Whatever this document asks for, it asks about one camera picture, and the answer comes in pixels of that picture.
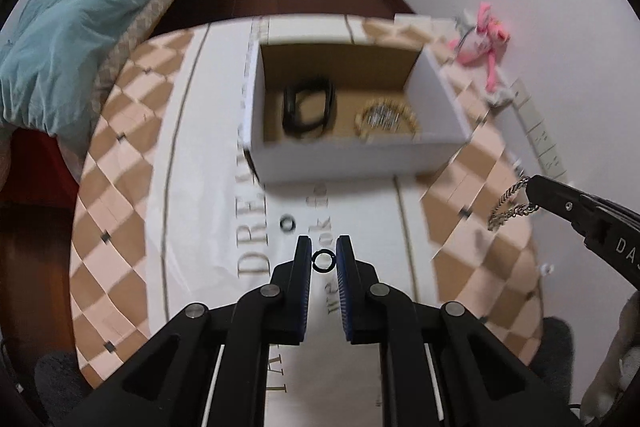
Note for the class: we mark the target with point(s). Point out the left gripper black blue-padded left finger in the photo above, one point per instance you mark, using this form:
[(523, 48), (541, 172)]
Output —
[(208, 367)]

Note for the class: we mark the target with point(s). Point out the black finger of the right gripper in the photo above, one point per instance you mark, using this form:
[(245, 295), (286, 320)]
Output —
[(564, 201)]

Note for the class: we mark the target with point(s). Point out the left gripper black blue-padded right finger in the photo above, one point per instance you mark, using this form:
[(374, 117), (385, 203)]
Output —
[(439, 366)]

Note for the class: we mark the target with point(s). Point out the white power strip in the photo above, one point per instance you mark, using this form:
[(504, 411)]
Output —
[(537, 135)]

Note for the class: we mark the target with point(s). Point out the checkered printed tablecloth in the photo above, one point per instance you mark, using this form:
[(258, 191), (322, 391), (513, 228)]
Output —
[(170, 213)]

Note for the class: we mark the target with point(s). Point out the pink panther plush toy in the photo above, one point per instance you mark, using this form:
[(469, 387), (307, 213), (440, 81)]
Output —
[(483, 41)]

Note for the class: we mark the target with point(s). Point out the black smart watch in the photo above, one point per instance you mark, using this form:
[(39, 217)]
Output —
[(308, 107)]

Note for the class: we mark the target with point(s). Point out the white cardboard box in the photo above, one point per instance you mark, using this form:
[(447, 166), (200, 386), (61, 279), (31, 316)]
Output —
[(395, 110)]

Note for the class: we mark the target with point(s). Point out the teal blue duvet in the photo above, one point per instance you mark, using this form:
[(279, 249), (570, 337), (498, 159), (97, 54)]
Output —
[(60, 63)]

